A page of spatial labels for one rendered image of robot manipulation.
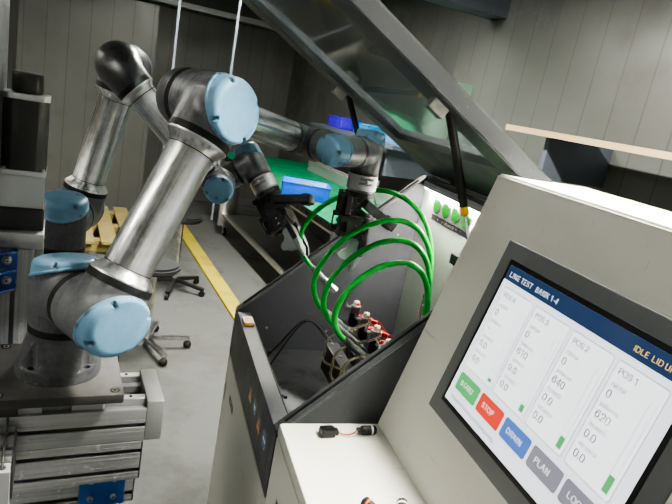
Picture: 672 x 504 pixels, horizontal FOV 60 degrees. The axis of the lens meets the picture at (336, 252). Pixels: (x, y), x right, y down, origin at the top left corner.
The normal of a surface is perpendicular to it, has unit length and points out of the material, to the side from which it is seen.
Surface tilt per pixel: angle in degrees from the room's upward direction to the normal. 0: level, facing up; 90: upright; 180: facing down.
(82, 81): 90
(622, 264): 76
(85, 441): 90
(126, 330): 97
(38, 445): 90
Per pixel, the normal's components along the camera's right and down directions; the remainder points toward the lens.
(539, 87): -0.90, -0.05
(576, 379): -0.88, -0.32
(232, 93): 0.81, 0.18
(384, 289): 0.28, 0.29
